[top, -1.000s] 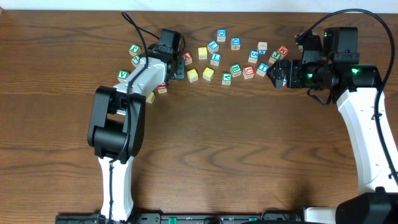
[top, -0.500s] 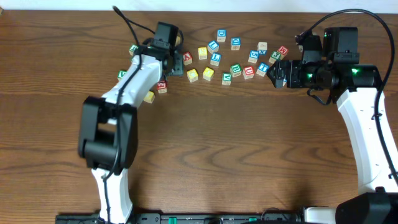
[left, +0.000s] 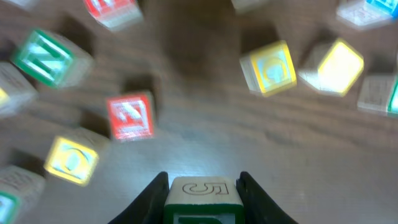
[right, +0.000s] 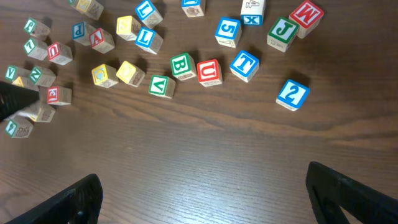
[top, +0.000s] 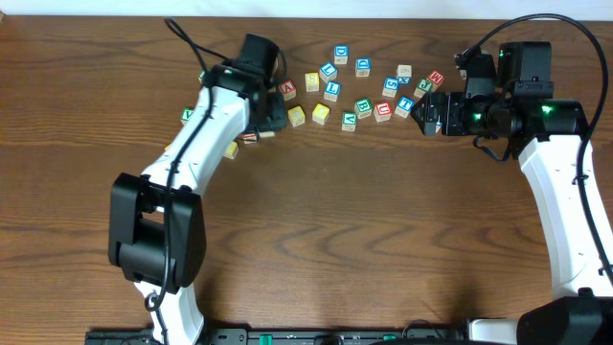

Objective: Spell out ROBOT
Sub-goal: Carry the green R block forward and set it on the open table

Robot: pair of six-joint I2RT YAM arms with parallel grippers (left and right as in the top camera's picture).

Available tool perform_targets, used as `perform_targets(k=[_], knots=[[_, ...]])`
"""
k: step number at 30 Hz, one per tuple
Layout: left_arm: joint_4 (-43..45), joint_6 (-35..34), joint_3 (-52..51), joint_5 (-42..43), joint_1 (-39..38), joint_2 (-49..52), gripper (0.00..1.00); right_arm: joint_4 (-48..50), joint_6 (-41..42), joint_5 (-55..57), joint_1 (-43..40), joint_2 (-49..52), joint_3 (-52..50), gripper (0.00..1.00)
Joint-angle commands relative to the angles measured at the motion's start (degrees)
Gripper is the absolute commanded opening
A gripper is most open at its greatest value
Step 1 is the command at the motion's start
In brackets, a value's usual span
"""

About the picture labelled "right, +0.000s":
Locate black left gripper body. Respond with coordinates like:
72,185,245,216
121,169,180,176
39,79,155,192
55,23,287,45
1,82,39,121

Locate red M wooden block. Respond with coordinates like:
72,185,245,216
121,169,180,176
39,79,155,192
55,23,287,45
289,0,324,39

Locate blue X wooden block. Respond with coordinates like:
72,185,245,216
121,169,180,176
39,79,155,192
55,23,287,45
241,0,266,26

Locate blue l wooden block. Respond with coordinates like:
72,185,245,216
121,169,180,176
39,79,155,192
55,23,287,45
135,0,163,29
134,27,163,55

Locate blue 5 wooden block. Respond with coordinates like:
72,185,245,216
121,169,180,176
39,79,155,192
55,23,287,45
215,17,242,48

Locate green V wooden block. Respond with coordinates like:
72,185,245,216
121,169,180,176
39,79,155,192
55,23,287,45
149,75,176,99

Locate green Z wooden block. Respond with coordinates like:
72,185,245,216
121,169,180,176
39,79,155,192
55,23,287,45
68,0,79,7

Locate red A wooden block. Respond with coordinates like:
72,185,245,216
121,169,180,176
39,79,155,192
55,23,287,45
89,28,115,54

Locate green B wooden block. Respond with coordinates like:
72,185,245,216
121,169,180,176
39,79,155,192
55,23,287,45
170,53,197,81

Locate yellow block near Z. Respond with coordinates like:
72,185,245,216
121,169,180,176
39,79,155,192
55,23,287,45
76,0,104,21

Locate green J block left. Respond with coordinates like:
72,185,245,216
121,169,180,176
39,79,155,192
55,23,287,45
24,17,50,40

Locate blue T wooden block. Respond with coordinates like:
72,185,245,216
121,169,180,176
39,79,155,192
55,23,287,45
229,50,260,83

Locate yellow block near N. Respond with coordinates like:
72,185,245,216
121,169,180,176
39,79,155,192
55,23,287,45
12,77,39,91

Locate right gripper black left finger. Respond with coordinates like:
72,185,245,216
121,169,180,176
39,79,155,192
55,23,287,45
6,174,103,224

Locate yellow C wooden block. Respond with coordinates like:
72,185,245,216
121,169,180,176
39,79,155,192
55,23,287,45
91,64,119,88

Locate green N wooden block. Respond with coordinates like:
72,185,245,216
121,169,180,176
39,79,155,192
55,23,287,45
29,66,57,87

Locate blue P wooden block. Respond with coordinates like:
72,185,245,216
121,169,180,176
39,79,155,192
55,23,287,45
72,22,96,46

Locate blue D wooden block right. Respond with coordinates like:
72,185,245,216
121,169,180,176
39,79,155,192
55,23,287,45
181,0,206,17

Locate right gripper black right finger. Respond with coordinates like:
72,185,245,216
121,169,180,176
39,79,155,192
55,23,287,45
305,161,397,224

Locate red E wooden block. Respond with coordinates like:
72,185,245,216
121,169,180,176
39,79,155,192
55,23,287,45
47,86,72,106

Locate blue L wooden block upper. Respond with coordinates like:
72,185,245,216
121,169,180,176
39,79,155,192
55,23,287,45
135,0,163,29

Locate green 4 wooden block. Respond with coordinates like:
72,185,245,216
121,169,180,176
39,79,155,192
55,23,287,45
5,116,34,138

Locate red U block left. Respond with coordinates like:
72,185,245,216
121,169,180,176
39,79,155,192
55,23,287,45
47,42,73,65

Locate blue 2 wooden block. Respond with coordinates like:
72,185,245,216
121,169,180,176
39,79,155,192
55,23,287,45
275,79,310,111

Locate red U wooden block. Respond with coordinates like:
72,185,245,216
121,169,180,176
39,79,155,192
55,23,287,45
197,59,223,87

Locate green 7 wooden block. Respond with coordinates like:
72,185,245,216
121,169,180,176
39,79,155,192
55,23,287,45
23,37,48,60

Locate yellow S wooden block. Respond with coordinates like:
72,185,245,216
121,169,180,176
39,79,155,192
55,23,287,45
116,16,141,41

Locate green J wooden block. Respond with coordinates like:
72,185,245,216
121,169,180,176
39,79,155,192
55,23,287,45
267,17,300,52

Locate yellow O wooden block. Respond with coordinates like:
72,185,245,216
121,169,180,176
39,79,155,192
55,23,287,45
116,61,146,87

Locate blue L wooden block lower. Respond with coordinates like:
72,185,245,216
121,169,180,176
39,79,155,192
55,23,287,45
134,27,163,55

